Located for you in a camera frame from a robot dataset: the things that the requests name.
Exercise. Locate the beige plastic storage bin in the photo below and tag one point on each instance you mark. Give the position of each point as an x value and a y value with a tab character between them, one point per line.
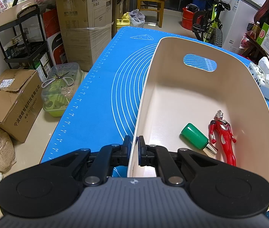
188	82

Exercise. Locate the green clear plastic container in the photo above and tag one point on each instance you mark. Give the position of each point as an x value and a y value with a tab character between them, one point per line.
57	96

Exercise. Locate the white tissue pack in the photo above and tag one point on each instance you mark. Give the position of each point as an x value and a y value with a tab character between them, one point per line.
260	73

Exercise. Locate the green white carton box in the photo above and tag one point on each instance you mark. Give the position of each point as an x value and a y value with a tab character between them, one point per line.
263	38

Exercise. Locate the green black bicycle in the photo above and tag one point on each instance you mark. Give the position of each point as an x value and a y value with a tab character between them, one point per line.
206	24

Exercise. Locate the large lower cardboard box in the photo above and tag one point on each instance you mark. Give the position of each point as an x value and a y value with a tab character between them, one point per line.
86	29

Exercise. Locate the clear plastic bag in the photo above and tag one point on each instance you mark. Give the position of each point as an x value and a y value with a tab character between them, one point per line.
137	19

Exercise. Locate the blue silicone baking mat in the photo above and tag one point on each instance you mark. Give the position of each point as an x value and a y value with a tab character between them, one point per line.
105	106

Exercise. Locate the open cardboard box on floor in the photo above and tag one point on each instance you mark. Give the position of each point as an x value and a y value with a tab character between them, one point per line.
20	102

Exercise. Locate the wooden chair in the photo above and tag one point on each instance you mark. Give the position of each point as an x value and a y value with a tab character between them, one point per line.
159	10

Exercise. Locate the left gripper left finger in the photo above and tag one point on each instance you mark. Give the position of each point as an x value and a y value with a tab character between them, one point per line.
101	164

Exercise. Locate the white chest freezer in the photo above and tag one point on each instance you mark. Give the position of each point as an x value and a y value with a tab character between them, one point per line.
235	22

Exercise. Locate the black metal shelf rack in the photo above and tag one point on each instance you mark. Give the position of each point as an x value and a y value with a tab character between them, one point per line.
24	52

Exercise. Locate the green bottle silver cap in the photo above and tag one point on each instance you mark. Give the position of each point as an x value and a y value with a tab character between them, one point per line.
194	137

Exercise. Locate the white handled scissors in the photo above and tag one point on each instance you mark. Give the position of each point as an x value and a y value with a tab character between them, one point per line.
68	80

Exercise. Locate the red Ultraman action figure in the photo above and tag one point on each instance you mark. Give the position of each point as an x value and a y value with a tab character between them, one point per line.
220	130

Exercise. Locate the yellow oil jug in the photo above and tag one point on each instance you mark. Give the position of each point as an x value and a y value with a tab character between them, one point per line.
124	21

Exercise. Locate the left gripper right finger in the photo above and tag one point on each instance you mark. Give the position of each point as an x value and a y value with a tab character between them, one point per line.
164	162

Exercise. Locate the red bucket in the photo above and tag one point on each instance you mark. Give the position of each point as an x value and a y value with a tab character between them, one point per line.
187	16

